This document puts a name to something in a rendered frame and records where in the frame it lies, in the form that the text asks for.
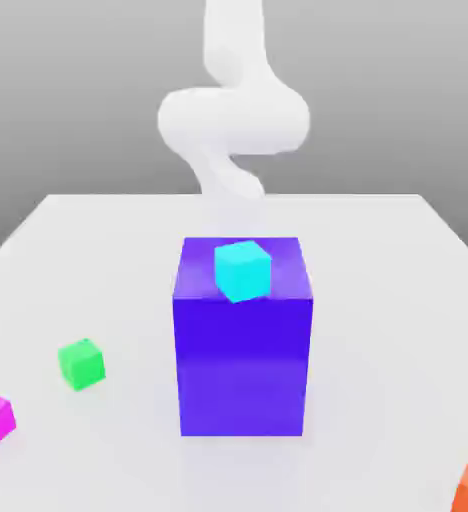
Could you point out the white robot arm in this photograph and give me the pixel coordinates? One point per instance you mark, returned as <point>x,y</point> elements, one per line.
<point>234,116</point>

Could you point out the small cyan cube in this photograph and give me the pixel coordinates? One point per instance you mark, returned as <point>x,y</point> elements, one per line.
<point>242,272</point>

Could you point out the small green cube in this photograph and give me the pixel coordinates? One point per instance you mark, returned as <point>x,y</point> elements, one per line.
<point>81,364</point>

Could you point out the large blue box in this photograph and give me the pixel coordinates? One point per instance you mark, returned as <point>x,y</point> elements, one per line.
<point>242,368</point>

